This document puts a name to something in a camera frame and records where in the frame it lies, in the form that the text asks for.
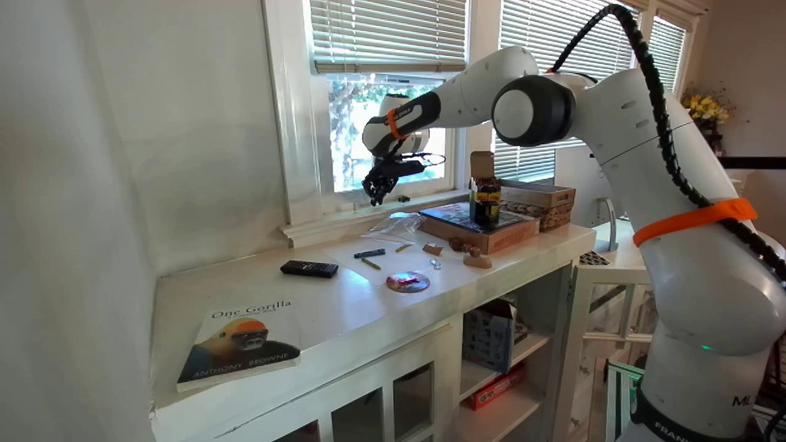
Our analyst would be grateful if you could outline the grey storage box on shelf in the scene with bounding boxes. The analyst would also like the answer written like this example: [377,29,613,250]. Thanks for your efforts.
[462,300,516,373]

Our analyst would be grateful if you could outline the white window blind left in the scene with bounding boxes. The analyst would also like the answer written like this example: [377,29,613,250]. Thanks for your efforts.
[309,0,469,73]

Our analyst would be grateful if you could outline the dark cup with pens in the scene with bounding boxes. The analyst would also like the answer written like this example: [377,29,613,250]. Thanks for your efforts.
[469,176,502,230]

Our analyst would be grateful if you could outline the white window blind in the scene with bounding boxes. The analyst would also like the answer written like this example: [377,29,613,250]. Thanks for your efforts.
[309,0,469,73]
[493,0,688,181]

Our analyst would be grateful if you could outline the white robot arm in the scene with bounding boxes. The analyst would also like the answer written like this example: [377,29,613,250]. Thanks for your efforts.
[361,4,786,442]

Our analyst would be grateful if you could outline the black pen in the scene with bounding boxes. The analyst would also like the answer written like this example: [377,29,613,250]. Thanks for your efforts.
[355,249,385,261]

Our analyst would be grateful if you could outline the white window blind right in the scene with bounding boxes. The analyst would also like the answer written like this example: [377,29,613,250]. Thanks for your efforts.
[493,0,688,181]

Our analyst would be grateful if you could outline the white monitor back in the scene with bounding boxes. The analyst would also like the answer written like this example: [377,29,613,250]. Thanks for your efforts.
[556,147,618,225]

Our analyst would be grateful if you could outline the bird cover book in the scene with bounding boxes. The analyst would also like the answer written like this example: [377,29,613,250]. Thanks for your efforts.
[178,300,301,392]

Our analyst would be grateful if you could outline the red book on shelf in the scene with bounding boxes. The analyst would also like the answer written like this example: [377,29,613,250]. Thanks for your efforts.
[465,365,529,409]

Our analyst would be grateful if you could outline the wicker woven box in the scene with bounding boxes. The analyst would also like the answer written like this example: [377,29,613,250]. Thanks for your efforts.
[502,187,576,230]

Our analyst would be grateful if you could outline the white counter cabinet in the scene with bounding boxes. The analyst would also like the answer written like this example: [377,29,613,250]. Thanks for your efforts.
[152,225,594,442]

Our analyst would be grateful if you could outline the small brown block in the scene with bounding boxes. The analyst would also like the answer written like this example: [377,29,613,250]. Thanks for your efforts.
[423,244,443,256]

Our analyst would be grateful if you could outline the black remote control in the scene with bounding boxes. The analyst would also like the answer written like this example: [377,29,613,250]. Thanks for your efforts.
[281,261,340,277]

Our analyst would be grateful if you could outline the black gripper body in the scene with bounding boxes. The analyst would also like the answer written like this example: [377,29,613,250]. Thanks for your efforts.
[365,158,425,196]

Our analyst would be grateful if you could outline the yellow flowers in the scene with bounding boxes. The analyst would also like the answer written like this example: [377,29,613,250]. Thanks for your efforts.
[684,93,729,131]

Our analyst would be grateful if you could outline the shiny compact disc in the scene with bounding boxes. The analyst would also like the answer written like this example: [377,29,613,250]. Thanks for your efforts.
[385,269,430,295]

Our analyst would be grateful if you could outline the clear plastic bag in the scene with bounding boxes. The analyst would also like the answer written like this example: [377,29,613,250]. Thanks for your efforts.
[366,212,423,239]

